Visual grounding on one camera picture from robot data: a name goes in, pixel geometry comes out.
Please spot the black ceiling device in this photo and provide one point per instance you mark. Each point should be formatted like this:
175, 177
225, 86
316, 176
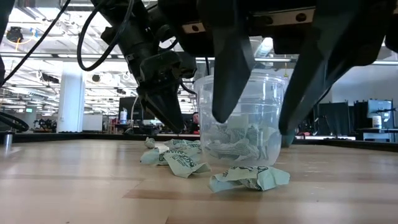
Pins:
14, 34

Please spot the white building pillar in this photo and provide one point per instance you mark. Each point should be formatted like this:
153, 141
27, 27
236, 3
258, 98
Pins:
71, 102

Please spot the person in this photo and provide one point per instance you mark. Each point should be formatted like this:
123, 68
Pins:
195, 119

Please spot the long ceiling light bar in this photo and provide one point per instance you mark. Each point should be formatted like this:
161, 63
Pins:
53, 55

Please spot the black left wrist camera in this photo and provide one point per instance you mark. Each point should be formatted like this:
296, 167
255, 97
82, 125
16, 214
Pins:
186, 65

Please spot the black partition panel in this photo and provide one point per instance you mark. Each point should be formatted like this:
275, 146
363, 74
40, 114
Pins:
339, 118

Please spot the black screen panel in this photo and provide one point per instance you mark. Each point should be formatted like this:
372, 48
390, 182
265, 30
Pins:
129, 102

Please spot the white board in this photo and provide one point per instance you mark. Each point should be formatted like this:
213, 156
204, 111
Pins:
92, 123

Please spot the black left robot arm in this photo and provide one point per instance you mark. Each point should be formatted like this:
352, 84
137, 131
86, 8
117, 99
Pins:
130, 31

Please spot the silver metal post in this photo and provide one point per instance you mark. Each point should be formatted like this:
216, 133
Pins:
7, 140

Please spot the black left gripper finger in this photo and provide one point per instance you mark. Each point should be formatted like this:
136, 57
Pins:
158, 105
179, 109

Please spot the clear plastic round container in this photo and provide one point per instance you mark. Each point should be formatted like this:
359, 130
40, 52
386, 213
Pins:
267, 93

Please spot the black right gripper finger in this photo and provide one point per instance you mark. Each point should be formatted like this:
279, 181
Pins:
231, 71
326, 62

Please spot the white wipes canister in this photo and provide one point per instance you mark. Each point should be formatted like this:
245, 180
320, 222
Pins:
123, 116
377, 122

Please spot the green exit sign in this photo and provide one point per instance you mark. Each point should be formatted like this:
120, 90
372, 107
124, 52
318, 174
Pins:
29, 110

